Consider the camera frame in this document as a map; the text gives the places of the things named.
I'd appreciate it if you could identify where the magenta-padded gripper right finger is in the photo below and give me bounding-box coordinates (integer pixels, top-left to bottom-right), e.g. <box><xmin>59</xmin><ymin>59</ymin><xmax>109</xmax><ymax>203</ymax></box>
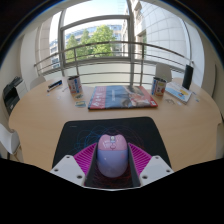
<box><xmin>127</xmin><ymin>143</ymin><xmax>175</xmax><ymax>188</ymax></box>

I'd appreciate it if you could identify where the pink and lilac computer mouse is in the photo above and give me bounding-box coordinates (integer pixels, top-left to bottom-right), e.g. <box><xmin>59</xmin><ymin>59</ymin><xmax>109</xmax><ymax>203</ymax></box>
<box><xmin>96</xmin><ymin>133</ymin><xmax>129</xmax><ymax>178</ymax></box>

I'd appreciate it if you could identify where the black mouse pad red-blue print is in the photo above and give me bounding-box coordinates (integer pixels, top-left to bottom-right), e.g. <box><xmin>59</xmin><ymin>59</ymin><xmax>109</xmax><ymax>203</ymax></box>
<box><xmin>51</xmin><ymin>116</ymin><xmax>172</xmax><ymax>189</ymax></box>

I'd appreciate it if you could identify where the grey metal balcony railing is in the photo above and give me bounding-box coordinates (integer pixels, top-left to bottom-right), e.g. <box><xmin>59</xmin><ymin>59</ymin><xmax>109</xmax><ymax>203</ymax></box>
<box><xmin>33</xmin><ymin>40</ymin><xmax>194</xmax><ymax>86</ymax></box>

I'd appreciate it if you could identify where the black and white printer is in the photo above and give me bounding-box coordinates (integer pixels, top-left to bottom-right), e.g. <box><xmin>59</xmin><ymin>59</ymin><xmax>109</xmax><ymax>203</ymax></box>
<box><xmin>2</xmin><ymin>76</ymin><xmax>29</xmax><ymax>116</ymax></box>

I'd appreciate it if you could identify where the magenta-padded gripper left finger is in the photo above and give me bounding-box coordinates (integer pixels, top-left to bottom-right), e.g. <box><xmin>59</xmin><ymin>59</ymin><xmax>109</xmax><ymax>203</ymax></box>
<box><xmin>49</xmin><ymin>142</ymin><xmax>99</xmax><ymax>188</ymax></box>

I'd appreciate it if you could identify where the black cylindrical speaker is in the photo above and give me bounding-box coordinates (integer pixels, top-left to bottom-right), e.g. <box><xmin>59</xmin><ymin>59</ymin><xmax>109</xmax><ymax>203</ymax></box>
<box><xmin>182</xmin><ymin>64</ymin><xmax>195</xmax><ymax>91</ymax></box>

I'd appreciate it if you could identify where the white cup with blue print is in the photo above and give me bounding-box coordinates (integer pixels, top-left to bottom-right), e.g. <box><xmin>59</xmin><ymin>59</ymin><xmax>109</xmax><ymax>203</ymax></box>
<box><xmin>67</xmin><ymin>75</ymin><xmax>83</xmax><ymax>95</ymax></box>

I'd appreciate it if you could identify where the white cup with red print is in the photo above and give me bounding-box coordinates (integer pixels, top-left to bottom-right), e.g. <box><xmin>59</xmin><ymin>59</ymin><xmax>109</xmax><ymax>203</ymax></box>
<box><xmin>150</xmin><ymin>76</ymin><xmax>167</xmax><ymax>98</ymax></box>

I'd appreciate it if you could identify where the red-edged magazine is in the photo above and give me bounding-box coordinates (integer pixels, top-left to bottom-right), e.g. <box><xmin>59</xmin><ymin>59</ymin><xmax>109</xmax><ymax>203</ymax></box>
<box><xmin>87</xmin><ymin>85</ymin><xmax>159</xmax><ymax>111</ymax></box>

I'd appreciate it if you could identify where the small black stapler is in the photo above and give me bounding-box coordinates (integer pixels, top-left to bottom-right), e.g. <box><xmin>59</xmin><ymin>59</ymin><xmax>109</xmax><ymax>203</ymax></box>
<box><xmin>46</xmin><ymin>79</ymin><xmax>64</xmax><ymax>93</ymax></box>

